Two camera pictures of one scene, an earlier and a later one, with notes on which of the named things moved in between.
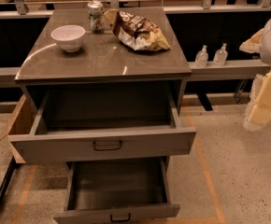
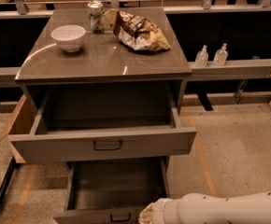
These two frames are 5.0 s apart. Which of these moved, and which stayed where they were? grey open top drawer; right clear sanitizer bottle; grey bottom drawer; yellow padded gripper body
Moved: yellow padded gripper body
Stayed: right clear sanitizer bottle; grey open top drawer; grey bottom drawer
